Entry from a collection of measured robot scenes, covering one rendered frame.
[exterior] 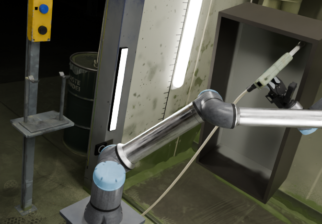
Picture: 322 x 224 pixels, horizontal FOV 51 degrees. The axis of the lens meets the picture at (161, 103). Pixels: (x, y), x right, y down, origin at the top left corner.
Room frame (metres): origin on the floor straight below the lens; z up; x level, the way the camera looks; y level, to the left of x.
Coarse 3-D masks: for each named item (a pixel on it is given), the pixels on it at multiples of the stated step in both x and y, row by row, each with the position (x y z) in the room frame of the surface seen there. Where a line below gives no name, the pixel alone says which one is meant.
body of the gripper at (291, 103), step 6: (282, 84) 1.66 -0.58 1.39; (276, 90) 1.62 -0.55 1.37; (282, 90) 1.63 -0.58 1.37; (270, 96) 1.65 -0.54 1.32; (276, 96) 1.62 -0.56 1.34; (282, 96) 1.61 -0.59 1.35; (276, 102) 1.65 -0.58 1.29; (282, 102) 1.63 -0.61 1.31; (288, 102) 1.62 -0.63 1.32; (294, 102) 1.61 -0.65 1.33; (282, 108) 1.62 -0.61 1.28
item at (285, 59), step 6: (300, 42) 1.90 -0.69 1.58; (294, 48) 1.84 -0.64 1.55; (288, 54) 1.77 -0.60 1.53; (282, 60) 1.71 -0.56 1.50; (288, 60) 1.73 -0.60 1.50; (276, 66) 1.67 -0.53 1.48; (282, 66) 1.68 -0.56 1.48; (264, 72) 1.62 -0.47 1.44; (270, 72) 1.61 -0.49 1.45; (276, 72) 1.63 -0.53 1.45; (258, 78) 1.56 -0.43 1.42; (264, 78) 1.56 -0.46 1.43; (270, 78) 1.59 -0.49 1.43; (252, 84) 1.71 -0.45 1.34; (264, 84) 1.54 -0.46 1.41
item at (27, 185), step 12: (36, 48) 1.92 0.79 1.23; (36, 60) 1.92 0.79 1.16; (36, 72) 1.92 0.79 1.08; (36, 84) 1.93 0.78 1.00; (36, 96) 1.93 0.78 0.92; (36, 108) 1.94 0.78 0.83; (24, 144) 1.91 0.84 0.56; (24, 156) 1.91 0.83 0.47; (24, 168) 1.90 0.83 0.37; (24, 180) 1.89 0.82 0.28; (24, 192) 1.89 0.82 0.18; (24, 204) 1.89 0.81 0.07
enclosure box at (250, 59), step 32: (224, 32) 2.20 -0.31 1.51; (256, 32) 2.33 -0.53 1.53; (288, 32) 1.83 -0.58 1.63; (320, 32) 1.87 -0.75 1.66; (224, 64) 2.30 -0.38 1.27; (256, 64) 2.34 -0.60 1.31; (288, 64) 2.20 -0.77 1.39; (320, 64) 1.91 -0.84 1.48; (224, 96) 2.42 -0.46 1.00; (256, 96) 2.34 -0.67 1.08; (224, 128) 2.53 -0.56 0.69; (256, 128) 2.35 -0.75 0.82; (288, 128) 1.83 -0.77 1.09; (224, 160) 2.35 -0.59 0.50; (256, 160) 2.36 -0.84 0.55; (288, 160) 2.07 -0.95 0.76; (256, 192) 2.04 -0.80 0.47
